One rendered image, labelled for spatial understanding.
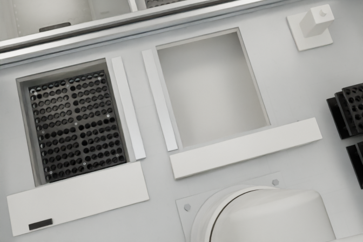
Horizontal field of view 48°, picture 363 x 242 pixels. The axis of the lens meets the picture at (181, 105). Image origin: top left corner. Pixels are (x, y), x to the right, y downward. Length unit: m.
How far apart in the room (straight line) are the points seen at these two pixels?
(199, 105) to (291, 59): 0.25
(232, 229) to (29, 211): 0.46
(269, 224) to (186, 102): 0.55
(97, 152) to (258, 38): 0.45
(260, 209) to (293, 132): 0.38
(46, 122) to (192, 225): 0.39
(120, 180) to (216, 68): 0.39
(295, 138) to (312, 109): 0.10
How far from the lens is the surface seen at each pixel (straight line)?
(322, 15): 0.94
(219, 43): 1.08
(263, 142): 0.87
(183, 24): 0.94
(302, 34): 1.00
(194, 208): 0.86
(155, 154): 0.87
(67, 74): 1.06
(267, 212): 0.53
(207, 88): 1.03
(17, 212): 0.90
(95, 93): 0.96
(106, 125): 0.94
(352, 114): 0.89
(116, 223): 0.87
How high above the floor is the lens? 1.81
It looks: 75 degrees down
